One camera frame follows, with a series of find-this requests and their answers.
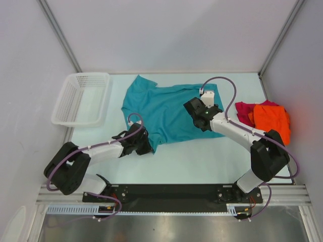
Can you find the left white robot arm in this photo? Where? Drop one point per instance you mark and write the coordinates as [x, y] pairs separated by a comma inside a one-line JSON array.
[[67, 171]]

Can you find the white slotted cable duct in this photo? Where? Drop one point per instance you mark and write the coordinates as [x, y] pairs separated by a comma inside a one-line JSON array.
[[97, 210]]

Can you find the white plastic basket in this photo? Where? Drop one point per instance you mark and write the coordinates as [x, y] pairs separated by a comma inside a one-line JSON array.
[[83, 100]]

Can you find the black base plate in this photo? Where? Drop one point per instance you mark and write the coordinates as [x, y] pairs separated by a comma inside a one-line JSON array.
[[180, 198]]

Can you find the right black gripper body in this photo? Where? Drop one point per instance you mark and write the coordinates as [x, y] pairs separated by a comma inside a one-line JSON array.
[[196, 124]]

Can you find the aluminium frame rail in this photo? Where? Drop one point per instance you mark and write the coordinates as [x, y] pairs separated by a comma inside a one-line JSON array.
[[282, 195]]

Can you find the magenta folded t shirt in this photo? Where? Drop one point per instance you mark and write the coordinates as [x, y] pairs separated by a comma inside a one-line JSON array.
[[245, 110]]

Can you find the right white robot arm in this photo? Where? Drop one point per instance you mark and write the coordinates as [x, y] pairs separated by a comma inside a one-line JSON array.
[[268, 154]]

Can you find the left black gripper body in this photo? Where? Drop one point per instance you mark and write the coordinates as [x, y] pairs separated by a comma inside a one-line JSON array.
[[142, 146]]

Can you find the teal t shirt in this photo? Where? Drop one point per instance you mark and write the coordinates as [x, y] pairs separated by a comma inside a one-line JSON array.
[[162, 111]]

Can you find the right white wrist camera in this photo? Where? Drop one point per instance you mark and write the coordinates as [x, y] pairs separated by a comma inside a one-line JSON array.
[[207, 97]]

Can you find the orange folded t shirt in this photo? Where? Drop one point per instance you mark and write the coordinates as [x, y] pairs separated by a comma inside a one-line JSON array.
[[266, 118]]

